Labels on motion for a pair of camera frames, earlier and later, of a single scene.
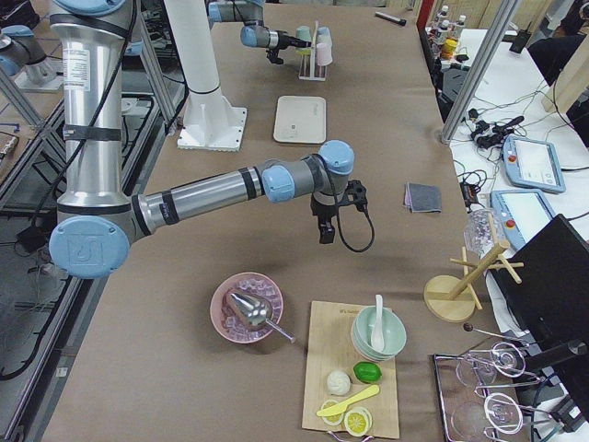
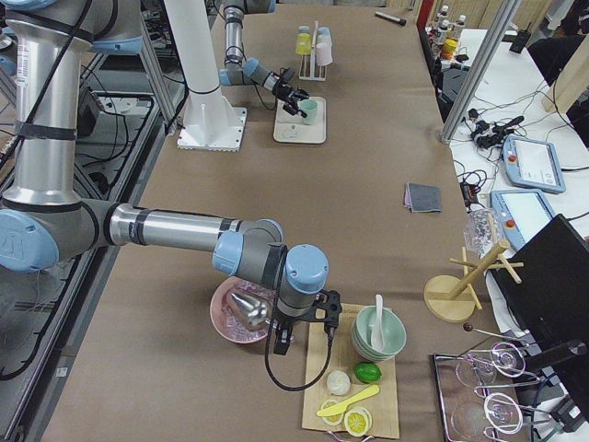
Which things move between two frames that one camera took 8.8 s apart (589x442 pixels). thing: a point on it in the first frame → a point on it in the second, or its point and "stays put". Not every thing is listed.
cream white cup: [324, 40] stays put
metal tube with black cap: [390, 17] stays put
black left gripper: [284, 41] → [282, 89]
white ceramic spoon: [377, 340] stays put
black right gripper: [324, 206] → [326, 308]
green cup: [304, 33] → [310, 107]
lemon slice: [332, 420] stays put
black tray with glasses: [480, 390] stays put
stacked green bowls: [393, 331] stays put
